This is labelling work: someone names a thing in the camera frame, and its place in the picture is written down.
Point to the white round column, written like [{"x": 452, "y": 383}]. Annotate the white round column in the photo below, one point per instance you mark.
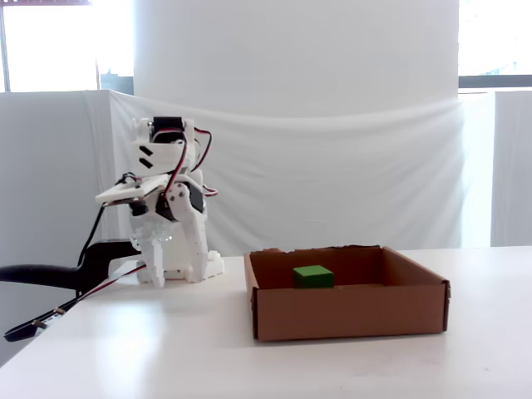
[{"x": 291, "y": 50}]

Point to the white cloth backdrop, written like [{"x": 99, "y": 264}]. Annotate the white cloth backdrop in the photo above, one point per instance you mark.
[{"x": 332, "y": 174}]

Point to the black chair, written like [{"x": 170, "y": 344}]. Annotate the black chair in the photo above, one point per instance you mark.
[{"x": 41, "y": 274}]

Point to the green cube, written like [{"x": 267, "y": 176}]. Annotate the green cube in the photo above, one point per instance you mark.
[{"x": 313, "y": 276}]

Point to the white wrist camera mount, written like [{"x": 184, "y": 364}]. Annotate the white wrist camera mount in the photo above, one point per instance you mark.
[{"x": 133, "y": 190}]

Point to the brown cardboard box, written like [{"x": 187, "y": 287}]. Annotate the brown cardboard box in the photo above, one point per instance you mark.
[{"x": 349, "y": 311}]

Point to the bright window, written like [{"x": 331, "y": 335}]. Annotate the bright window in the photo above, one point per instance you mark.
[
  {"x": 50, "y": 41},
  {"x": 494, "y": 37}
]

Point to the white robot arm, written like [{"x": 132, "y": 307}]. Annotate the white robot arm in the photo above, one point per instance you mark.
[{"x": 162, "y": 154}]

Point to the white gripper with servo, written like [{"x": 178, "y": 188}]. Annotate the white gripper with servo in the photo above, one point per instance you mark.
[{"x": 179, "y": 206}]

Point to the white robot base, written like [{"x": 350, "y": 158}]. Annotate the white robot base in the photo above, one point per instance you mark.
[{"x": 214, "y": 266}]

